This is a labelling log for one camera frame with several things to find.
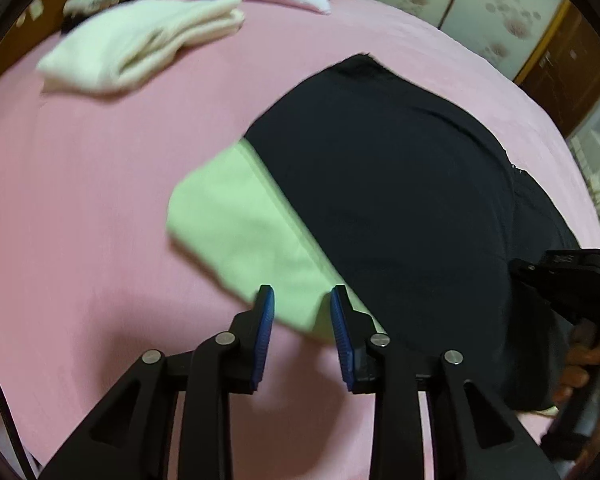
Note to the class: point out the wooden door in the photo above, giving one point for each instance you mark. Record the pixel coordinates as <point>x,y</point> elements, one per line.
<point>570,65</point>

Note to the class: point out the person's right hand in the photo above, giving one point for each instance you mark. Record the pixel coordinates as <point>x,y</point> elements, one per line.
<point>577,375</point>

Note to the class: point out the folded cream cloth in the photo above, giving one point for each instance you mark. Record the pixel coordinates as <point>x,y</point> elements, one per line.
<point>130,40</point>

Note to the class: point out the floral folding screen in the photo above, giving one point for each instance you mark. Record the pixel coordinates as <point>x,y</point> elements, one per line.
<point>430,0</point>

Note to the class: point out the pink bed blanket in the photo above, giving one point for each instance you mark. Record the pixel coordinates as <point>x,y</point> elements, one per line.
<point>80,185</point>

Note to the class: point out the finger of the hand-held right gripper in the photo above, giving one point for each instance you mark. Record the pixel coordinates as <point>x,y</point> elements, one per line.
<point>526,272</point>

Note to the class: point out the pale curtain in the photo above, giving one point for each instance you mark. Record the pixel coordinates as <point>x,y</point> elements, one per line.
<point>597,135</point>

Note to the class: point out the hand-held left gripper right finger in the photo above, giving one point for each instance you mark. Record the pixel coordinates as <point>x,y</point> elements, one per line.
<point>341,342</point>

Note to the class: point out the black and pale green jacket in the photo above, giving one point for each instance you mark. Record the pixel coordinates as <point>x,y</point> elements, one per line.
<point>405,185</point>

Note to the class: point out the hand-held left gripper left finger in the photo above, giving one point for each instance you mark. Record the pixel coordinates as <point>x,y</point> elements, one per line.
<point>262,332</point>

